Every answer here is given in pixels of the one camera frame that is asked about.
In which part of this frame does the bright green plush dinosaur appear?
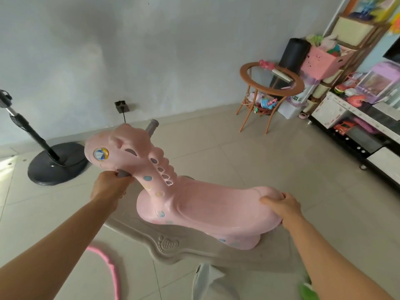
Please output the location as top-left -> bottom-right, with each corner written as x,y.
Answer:
298,282 -> 320,300

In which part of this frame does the white remote control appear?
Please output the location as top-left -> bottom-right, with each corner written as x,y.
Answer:
271,68 -> 293,82

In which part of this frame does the purple claw machine toy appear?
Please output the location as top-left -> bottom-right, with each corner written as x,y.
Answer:
355,61 -> 400,103

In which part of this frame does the round rattan glass table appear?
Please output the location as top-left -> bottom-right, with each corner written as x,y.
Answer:
236,61 -> 305,135

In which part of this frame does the black standing fan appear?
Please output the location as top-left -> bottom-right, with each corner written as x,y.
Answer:
0,89 -> 90,187

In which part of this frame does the black white TV cabinet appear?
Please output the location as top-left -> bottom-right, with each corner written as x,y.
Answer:
307,92 -> 400,193

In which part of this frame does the red toy car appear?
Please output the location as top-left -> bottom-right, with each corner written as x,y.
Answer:
332,120 -> 357,136

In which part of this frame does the person's left hand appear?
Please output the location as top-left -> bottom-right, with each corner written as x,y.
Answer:
90,170 -> 135,213

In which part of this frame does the cream storage box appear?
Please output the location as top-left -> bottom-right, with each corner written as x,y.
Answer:
330,16 -> 375,48

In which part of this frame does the brown wooden shelf rack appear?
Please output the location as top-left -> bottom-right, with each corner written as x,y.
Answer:
323,0 -> 394,105

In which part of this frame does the black television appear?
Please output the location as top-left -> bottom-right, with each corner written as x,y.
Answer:
382,40 -> 400,65

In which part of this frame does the person's right hand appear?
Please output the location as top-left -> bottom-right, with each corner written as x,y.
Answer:
259,192 -> 303,229

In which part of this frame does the pink rocking animal toy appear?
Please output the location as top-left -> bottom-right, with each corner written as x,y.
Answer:
84,119 -> 302,274

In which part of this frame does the colourful picture box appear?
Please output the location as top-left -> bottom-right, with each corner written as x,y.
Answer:
346,0 -> 400,23

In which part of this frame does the white storage box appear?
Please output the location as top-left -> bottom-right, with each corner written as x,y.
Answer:
277,97 -> 303,120

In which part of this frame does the person's left forearm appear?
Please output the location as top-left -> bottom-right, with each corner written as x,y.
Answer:
0,196 -> 121,300

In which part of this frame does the pink perforated basket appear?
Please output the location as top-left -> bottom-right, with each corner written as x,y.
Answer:
300,46 -> 343,81

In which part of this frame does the person's right forearm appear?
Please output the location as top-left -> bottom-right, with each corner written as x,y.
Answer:
282,212 -> 394,300

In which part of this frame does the pink hula hoop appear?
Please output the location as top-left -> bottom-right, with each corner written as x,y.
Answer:
86,245 -> 122,300

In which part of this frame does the black yoga mat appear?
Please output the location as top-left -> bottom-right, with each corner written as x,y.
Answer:
269,37 -> 312,91

